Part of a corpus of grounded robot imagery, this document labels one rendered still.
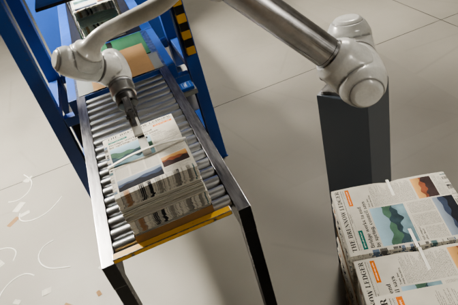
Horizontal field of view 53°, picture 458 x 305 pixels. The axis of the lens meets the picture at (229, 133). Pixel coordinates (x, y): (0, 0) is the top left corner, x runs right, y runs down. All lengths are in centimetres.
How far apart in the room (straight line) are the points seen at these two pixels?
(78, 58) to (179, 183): 53
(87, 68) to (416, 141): 215
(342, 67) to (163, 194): 70
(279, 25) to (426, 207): 71
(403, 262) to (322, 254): 112
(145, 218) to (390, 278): 78
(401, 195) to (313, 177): 137
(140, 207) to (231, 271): 107
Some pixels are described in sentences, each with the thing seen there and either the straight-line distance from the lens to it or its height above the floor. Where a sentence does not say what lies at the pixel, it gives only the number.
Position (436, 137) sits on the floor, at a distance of 316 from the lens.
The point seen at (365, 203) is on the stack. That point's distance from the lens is 156.
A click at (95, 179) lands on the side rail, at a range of 205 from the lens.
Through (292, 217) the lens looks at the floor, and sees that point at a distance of 268.
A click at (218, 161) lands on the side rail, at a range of 188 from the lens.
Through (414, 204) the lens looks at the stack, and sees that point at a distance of 156.
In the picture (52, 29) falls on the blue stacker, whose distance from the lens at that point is 506.
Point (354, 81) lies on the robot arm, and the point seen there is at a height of 121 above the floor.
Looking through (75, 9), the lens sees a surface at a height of 106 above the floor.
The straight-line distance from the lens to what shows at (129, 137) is 177.
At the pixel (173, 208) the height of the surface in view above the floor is 90.
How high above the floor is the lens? 195
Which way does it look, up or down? 35 degrees down
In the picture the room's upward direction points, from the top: 16 degrees counter-clockwise
